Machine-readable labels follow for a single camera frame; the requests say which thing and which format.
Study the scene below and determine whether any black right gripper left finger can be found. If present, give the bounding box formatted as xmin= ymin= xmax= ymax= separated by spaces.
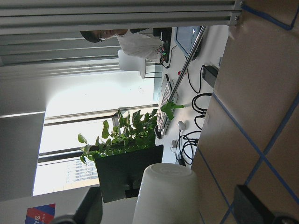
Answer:
xmin=50 ymin=187 xmax=103 ymax=224

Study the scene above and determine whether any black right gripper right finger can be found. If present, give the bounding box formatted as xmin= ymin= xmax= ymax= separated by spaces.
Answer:
xmin=234 ymin=185 xmax=299 ymax=224

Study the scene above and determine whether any white ikea cup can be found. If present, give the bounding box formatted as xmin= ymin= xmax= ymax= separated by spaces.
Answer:
xmin=133 ymin=163 xmax=200 ymax=224

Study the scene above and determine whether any black computer monitor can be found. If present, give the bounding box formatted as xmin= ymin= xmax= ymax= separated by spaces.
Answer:
xmin=95 ymin=145 xmax=164 ymax=203

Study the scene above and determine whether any green potted plant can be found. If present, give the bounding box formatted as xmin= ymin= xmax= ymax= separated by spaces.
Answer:
xmin=78 ymin=108 xmax=159 ymax=165

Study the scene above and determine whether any green plastic clamp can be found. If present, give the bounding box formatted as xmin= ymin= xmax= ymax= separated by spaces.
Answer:
xmin=160 ymin=101 xmax=185 ymax=120

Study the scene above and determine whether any white keyboard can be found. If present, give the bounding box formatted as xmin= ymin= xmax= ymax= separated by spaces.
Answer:
xmin=157 ymin=74 xmax=175 ymax=135

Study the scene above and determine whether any black power adapter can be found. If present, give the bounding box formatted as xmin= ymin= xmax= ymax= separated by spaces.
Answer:
xmin=202 ymin=65 xmax=219 ymax=87

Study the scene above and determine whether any person in white shirt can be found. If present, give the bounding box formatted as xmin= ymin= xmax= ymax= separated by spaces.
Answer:
xmin=80 ymin=28 xmax=164 ymax=63

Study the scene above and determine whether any blue teach pendant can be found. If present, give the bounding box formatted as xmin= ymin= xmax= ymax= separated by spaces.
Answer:
xmin=175 ymin=26 xmax=201 ymax=57

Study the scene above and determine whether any blue red wall sign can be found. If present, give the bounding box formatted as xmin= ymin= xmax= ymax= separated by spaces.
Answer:
xmin=25 ymin=203 xmax=56 ymax=224

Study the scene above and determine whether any aluminium frame post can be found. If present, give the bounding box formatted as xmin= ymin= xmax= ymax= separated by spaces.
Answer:
xmin=0 ymin=0 xmax=242 ymax=35

